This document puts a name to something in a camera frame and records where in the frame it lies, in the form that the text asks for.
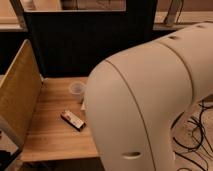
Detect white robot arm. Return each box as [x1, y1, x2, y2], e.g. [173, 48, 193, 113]
[84, 22, 213, 171]

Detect clear plastic cup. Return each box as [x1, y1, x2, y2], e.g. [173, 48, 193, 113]
[69, 81, 86, 103]

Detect black floor cables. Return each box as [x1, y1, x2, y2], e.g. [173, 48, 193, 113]
[170, 100, 213, 171]

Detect small black white box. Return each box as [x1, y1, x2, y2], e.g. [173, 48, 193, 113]
[61, 110, 86, 131]

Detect black back panel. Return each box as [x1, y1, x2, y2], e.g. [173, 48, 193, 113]
[24, 0, 157, 77]

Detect wooden side panel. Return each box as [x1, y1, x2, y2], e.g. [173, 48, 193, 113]
[0, 40, 42, 148]

